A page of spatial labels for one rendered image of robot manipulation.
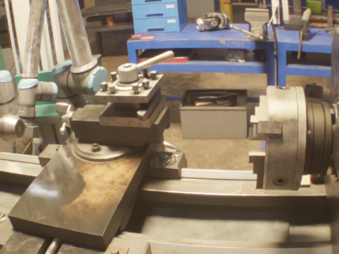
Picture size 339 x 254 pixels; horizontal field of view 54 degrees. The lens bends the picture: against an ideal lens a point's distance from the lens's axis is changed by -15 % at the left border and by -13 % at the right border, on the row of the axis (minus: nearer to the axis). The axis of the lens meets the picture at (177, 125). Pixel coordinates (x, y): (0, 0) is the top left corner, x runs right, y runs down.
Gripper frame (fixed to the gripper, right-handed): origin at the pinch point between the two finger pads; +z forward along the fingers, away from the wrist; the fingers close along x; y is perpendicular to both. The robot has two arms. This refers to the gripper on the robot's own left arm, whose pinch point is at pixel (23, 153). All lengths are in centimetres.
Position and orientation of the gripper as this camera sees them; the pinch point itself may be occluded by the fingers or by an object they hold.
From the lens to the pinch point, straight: 172.2
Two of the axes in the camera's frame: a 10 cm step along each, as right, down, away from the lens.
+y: -2.0, 0.8, -9.8
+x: 9.7, 1.3, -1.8
